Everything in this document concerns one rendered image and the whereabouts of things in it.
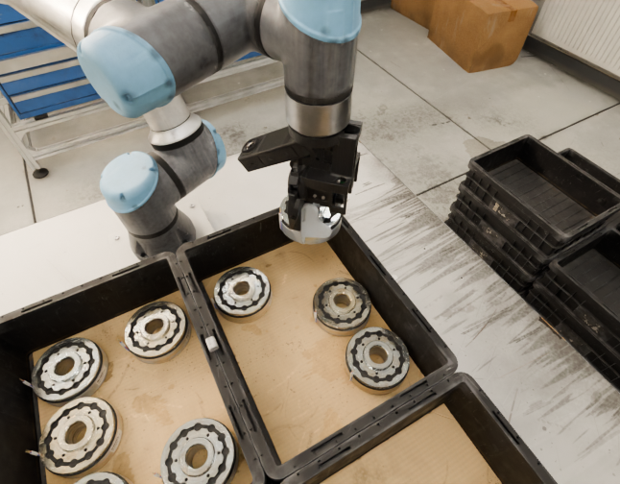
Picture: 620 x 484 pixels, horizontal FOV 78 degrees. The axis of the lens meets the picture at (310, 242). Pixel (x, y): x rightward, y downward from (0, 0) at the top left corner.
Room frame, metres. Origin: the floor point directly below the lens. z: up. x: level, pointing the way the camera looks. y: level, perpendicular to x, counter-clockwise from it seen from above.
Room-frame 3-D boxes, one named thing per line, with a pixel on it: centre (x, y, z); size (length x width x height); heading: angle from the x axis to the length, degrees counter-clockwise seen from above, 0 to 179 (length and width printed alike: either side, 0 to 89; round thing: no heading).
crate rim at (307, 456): (0.30, 0.01, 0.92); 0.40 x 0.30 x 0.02; 29
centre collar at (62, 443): (0.12, 0.33, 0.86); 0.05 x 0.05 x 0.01
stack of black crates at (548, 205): (0.93, -0.77, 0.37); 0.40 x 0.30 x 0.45; 30
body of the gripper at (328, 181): (0.39, -0.02, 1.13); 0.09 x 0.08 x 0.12; 73
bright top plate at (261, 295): (0.36, 0.12, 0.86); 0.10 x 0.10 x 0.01
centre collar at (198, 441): (0.09, 0.16, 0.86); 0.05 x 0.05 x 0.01
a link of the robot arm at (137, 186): (0.57, 0.35, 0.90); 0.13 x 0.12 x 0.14; 139
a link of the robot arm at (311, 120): (0.40, -0.01, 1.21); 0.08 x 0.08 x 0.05
